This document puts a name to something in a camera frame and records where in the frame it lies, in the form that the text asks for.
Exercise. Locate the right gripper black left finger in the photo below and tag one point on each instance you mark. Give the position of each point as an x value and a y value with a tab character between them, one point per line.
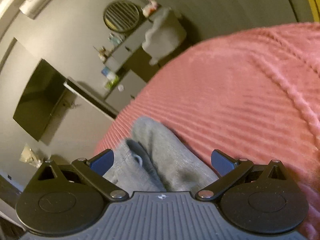
80	181

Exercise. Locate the round slatted decoration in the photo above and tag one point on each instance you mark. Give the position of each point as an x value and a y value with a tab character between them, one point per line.
122	16

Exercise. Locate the grey drawer cabinet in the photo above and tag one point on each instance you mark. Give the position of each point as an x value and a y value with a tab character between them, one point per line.
131	64

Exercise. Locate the black wall television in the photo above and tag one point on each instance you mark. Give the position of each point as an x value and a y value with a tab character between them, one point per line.
39	99

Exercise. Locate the grey sweatpants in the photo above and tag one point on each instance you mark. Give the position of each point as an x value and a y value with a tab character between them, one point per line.
154	159

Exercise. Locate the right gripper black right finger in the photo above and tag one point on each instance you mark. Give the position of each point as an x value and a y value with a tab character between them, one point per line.
242	180

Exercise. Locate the pink ribbed bedspread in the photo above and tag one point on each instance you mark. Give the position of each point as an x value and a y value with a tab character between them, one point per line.
253	94

